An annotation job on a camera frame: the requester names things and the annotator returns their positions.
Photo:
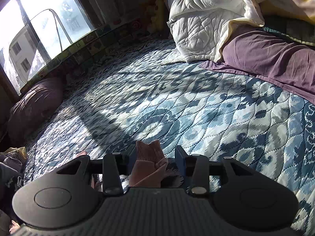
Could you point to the yellow plush toy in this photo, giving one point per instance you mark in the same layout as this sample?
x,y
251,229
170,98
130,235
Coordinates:
x,y
159,15

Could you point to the window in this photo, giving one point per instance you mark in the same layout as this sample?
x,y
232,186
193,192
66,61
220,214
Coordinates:
x,y
34,32

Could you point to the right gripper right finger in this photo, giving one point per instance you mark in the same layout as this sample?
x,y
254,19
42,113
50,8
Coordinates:
x,y
195,171

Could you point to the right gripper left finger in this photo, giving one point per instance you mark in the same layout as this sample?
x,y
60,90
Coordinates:
x,y
114,165

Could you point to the purple sheet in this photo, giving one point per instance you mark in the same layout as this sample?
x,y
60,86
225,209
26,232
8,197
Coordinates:
x,y
253,52

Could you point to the purple round pillow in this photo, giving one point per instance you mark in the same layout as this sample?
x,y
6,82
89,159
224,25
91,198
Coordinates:
x,y
38,104

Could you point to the white quilted blanket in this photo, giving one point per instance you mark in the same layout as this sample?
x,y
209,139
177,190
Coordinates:
x,y
200,28

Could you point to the blue patterned quilt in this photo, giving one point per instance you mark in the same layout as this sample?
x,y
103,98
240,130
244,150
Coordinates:
x,y
147,92

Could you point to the pink sweatshirt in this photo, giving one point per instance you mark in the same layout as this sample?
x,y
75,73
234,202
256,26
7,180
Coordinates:
x,y
150,167

